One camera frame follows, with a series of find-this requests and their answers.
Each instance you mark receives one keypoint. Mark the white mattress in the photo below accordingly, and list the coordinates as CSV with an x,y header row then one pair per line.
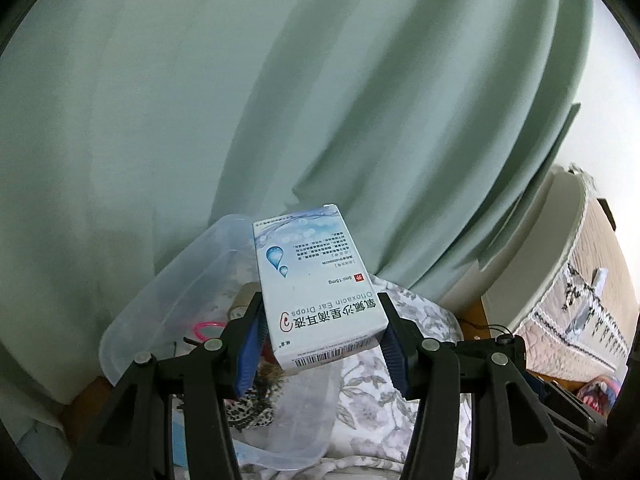
x,y
530,240

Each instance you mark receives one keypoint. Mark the colourful rolled blanket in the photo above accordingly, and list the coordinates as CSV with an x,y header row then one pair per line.
x,y
600,395

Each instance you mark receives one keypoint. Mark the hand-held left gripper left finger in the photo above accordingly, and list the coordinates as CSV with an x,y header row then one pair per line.
x,y
248,345

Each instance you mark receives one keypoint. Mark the leopard print scrunchie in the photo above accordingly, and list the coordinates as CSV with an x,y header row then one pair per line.
x,y
260,400

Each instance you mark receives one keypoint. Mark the beige quilted lace cover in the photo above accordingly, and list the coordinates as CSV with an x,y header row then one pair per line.
x,y
590,280

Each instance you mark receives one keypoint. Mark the pale green curtain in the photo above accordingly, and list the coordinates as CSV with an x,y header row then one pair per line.
x,y
250,110

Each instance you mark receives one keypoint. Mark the grey floral fleece blanket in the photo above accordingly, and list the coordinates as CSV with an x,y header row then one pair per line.
x,y
370,410

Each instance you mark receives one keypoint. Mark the pink round mirror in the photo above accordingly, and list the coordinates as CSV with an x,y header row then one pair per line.
x,y
207,327

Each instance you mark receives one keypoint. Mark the white and blue medicine box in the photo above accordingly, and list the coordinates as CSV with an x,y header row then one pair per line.
x,y
320,290

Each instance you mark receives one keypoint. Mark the clear plastic storage container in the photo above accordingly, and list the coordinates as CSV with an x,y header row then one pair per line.
x,y
165,300

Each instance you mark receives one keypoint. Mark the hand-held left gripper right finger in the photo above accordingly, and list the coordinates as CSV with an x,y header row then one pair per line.
x,y
396,357

